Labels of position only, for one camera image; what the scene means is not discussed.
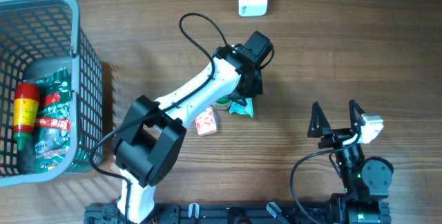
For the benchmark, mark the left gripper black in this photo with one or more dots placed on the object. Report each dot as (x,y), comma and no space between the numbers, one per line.
(259,89)

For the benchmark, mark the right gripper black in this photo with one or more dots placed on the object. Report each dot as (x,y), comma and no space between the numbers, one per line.
(334,136)

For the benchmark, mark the teal tissue packet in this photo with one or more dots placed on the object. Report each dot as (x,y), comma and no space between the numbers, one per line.
(247,109)

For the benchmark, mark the green lid jar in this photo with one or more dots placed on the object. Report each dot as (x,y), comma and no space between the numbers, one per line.
(222,103)

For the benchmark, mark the red white small box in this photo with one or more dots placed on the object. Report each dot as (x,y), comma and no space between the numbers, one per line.
(206,122)

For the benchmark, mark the red coffee stick sachet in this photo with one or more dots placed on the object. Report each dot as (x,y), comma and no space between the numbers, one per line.
(53,123)

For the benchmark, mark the red yellow sauce bottle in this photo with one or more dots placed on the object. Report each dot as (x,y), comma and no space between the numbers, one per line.
(26,105)

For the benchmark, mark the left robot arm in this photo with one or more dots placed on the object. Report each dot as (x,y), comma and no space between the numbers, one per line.
(153,131)

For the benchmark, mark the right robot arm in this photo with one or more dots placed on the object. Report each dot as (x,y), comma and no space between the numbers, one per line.
(366,180)

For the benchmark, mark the dark item in basket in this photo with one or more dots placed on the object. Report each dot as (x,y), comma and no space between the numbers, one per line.
(26,160)

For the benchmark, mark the grey plastic mesh basket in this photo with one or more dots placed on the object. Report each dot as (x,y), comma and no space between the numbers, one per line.
(39,37)

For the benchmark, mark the green snack bag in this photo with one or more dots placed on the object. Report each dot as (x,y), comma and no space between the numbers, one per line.
(52,145)

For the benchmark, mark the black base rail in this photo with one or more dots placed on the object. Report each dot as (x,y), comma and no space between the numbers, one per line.
(241,213)

